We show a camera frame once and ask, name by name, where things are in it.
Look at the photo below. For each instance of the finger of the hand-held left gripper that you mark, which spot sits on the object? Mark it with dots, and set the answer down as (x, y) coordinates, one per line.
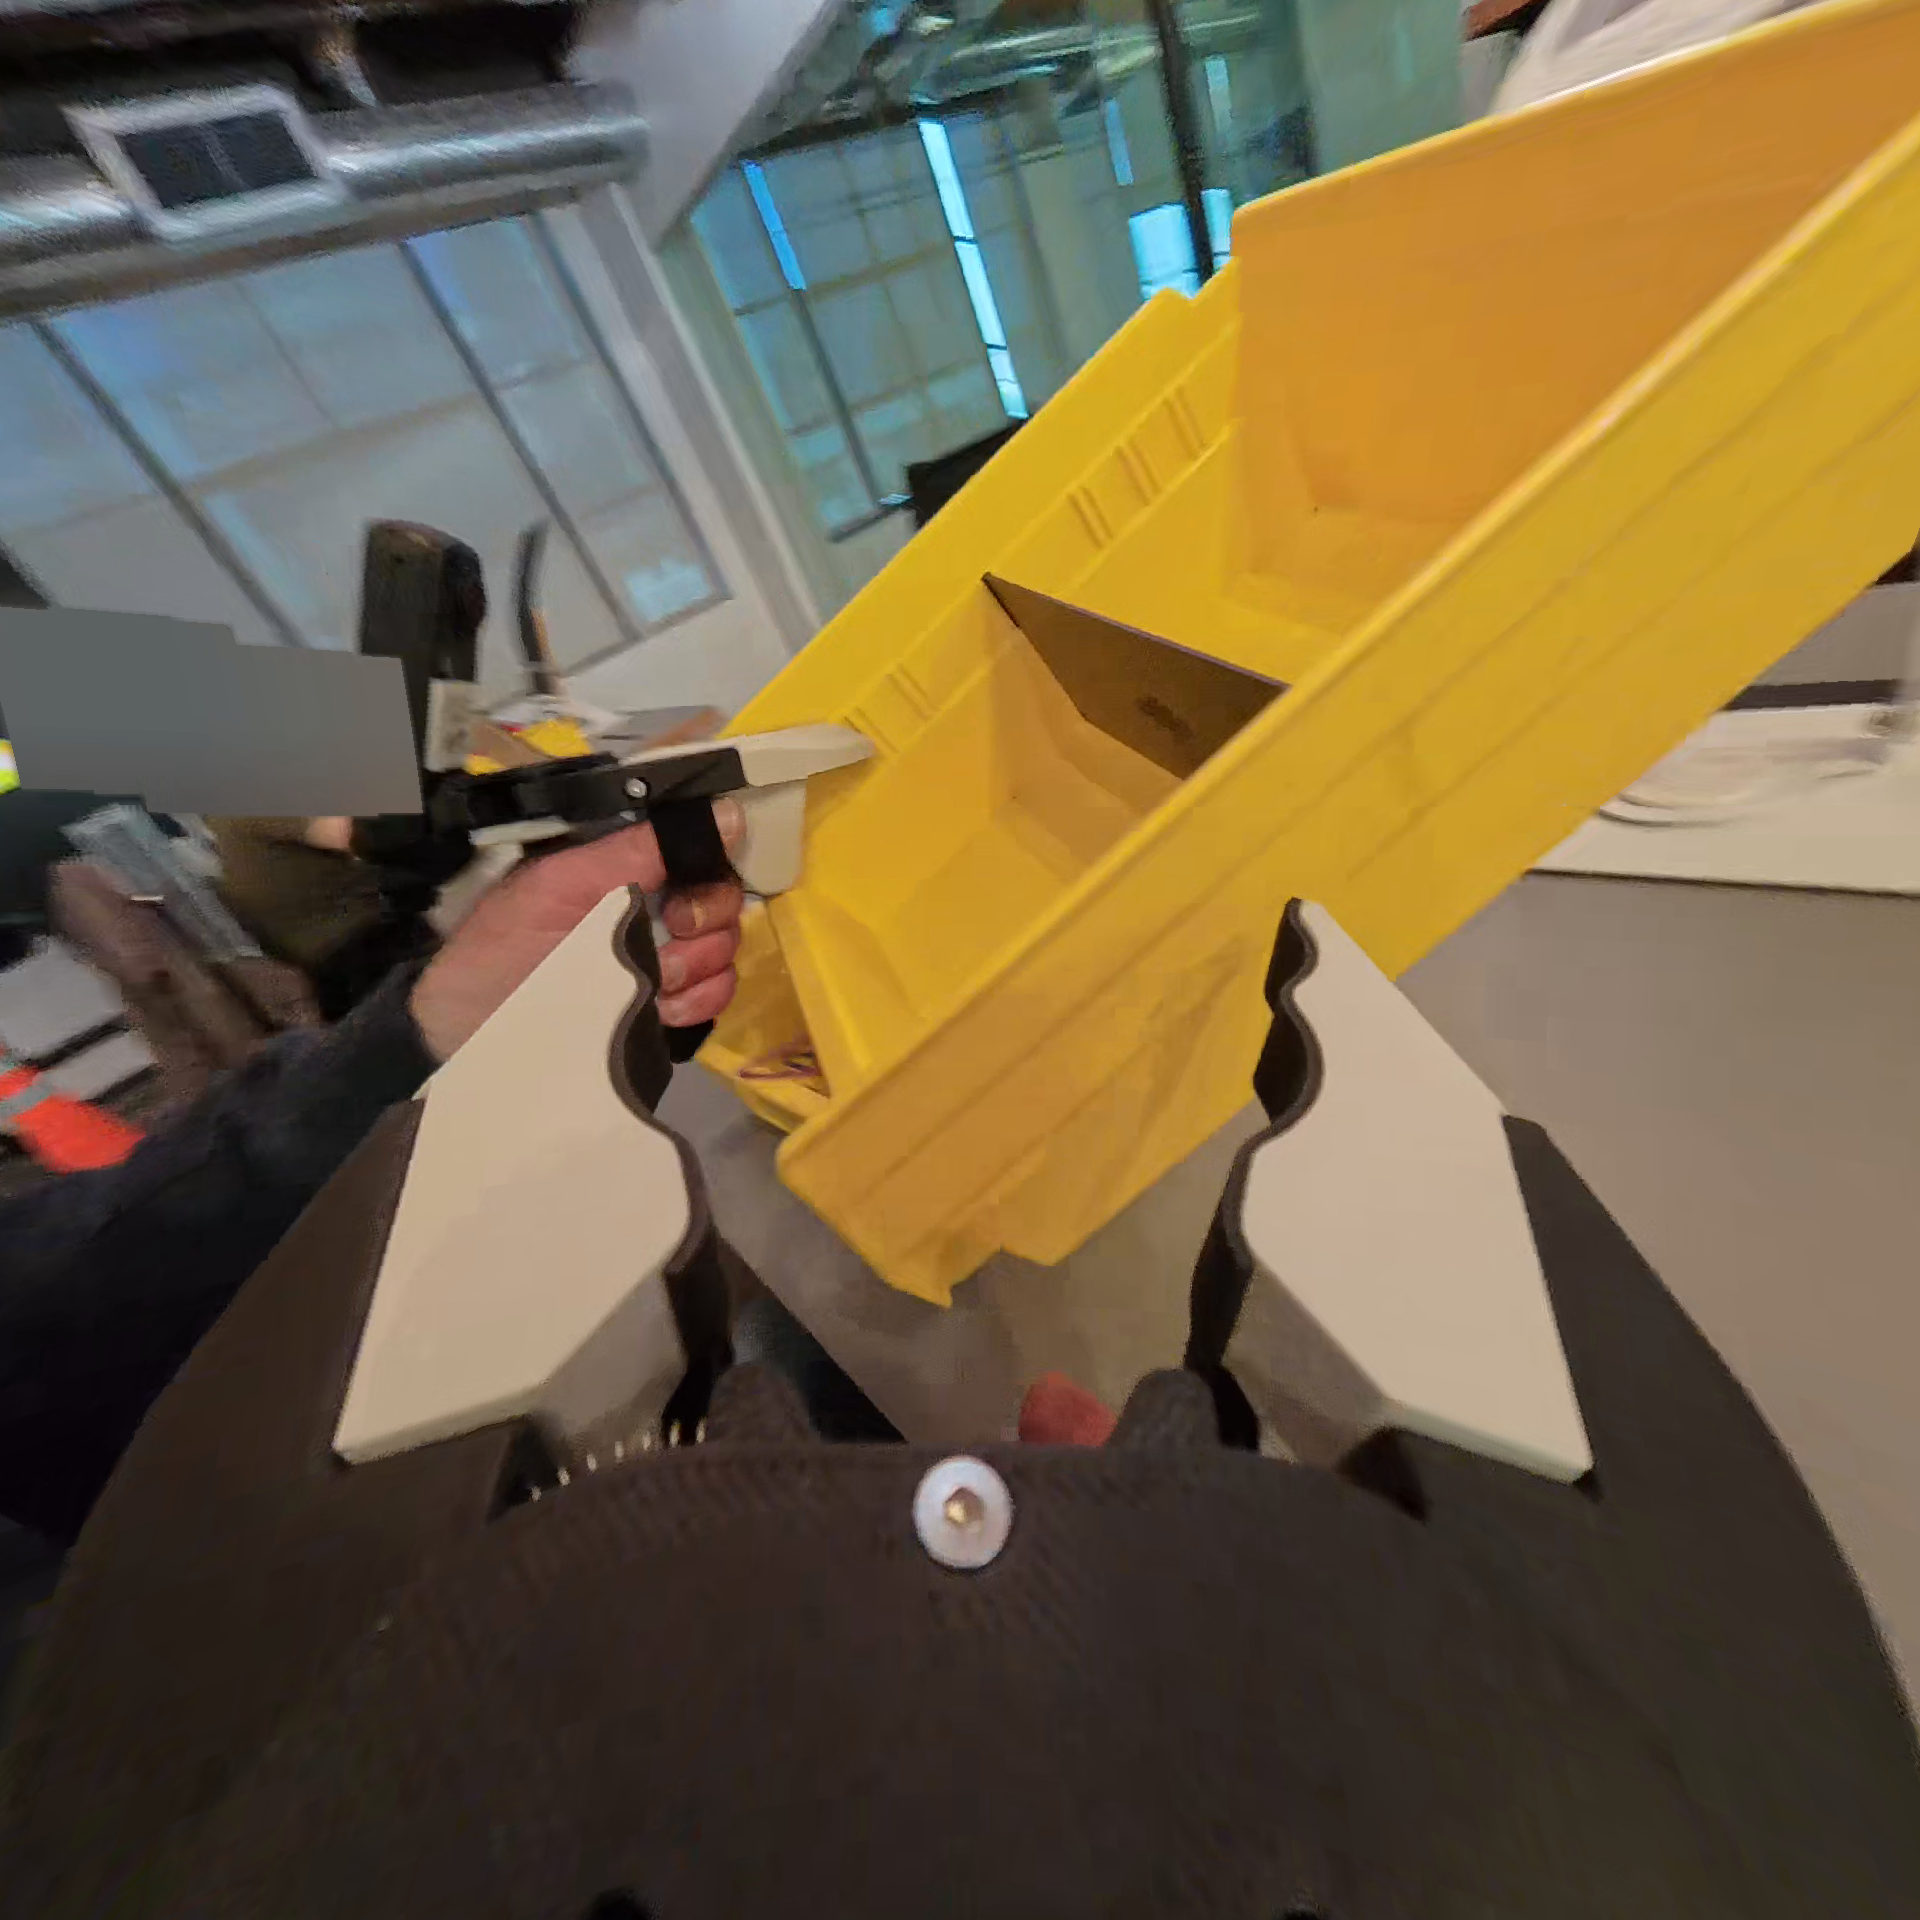
(803, 759)
(769, 840)

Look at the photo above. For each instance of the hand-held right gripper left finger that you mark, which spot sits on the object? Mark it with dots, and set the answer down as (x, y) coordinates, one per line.
(513, 1228)

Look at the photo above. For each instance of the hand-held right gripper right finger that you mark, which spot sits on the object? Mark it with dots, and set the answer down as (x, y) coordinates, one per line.
(1410, 1228)

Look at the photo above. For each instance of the yellow plastic bin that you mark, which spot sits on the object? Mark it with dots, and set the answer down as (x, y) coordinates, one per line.
(1050, 1048)

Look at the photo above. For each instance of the person's left hand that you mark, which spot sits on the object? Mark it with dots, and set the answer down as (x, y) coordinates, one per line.
(552, 897)

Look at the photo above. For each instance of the black bin divider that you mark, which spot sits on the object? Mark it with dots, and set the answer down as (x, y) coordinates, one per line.
(1143, 687)

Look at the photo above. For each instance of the ceiling air vent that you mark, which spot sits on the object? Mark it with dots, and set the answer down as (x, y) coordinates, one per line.
(213, 155)

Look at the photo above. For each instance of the silver air duct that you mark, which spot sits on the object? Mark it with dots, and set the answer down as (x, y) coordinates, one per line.
(478, 155)

